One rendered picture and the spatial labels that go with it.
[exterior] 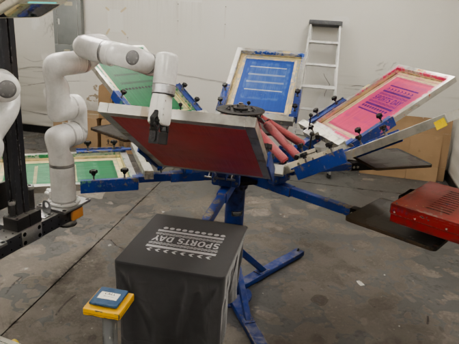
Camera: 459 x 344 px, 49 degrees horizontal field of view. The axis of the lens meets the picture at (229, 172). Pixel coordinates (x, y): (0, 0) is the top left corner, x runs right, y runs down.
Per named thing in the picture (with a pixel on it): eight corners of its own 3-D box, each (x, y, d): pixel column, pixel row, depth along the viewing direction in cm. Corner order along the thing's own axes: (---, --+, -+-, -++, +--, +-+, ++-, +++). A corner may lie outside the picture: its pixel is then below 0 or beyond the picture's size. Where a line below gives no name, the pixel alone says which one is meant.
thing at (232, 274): (220, 367, 205) (226, 275, 191) (212, 365, 206) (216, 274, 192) (242, 304, 248) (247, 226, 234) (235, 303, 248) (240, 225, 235)
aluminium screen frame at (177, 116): (255, 127, 174) (256, 117, 174) (97, 111, 184) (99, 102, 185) (271, 179, 249) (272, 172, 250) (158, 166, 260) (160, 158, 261)
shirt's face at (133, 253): (223, 278, 190) (223, 277, 190) (115, 261, 198) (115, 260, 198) (246, 226, 235) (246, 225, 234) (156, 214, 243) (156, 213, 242)
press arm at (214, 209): (184, 275, 207) (184, 262, 205) (169, 273, 208) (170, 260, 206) (240, 179, 322) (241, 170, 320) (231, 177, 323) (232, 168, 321)
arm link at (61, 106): (30, 50, 180) (68, 47, 196) (38, 151, 192) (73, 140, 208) (61, 53, 174) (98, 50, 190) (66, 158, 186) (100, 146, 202)
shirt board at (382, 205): (463, 237, 253) (466, 223, 251) (432, 265, 225) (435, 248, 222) (256, 170, 337) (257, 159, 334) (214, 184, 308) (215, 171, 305)
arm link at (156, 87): (158, 86, 170) (157, 95, 170) (149, 82, 161) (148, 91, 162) (179, 88, 169) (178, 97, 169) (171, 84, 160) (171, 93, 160)
